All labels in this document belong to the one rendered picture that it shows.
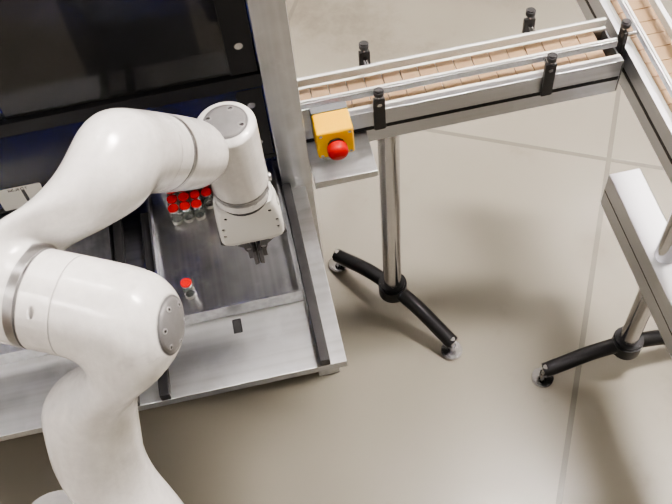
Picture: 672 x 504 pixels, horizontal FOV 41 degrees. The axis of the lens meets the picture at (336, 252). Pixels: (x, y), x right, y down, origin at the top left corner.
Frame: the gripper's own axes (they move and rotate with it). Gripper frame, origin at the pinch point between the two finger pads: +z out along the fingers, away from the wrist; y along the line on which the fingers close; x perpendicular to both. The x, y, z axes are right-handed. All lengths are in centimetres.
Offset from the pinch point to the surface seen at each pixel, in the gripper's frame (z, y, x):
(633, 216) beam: 55, -86, -25
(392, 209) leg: 58, -32, -42
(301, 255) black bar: 20.3, -7.2, -10.4
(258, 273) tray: 22.1, 1.4, -9.6
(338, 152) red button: 9.8, -18.0, -24.4
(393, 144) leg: 33, -33, -43
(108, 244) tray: 18.8, 28.3, -21.0
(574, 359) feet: 100, -74, -12
